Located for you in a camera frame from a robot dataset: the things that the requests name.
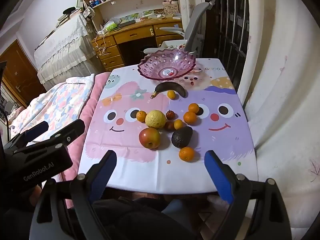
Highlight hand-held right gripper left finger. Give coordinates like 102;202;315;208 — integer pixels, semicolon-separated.
30;150;117;240

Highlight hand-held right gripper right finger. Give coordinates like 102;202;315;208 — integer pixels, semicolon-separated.
204;150;292;240

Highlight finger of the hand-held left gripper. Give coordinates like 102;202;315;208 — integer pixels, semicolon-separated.
14;119;86;155
4;121;49;152

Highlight dark avocado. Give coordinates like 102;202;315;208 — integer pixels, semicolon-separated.
171;126;193;148

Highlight red apple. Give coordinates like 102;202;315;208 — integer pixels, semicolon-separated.
139;127;160;149

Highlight yellow pear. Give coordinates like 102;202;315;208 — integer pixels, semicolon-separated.
145;110;167;129

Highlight dark overripe banana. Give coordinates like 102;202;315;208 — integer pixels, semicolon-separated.
150;81;187;99

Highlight pink glass fruit bowl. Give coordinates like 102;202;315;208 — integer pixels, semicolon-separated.
137;49;197;81

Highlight person's left hand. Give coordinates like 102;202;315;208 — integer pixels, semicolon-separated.
24;184;43;205

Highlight floral quilt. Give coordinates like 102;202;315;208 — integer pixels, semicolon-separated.
7;74;95;142

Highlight cartoon printed tablecloth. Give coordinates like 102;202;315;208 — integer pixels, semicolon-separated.
78;58;259;195

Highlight pink bed sheet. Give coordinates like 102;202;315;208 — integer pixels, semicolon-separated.
56;72;112;182

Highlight brown wooden door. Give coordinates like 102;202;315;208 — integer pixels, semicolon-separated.
0;39;47;107

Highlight person's legs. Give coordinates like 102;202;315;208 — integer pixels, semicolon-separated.
92;192;208;240

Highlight white lace cover cloth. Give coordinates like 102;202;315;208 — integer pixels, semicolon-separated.
34;12;98;85

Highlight wooden desk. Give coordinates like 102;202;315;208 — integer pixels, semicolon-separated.
91;17;186;72

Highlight metal window grille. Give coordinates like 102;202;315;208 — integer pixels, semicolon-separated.
207;0;250;94

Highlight grey office chair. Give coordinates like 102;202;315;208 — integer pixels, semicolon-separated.
144;0;218;58

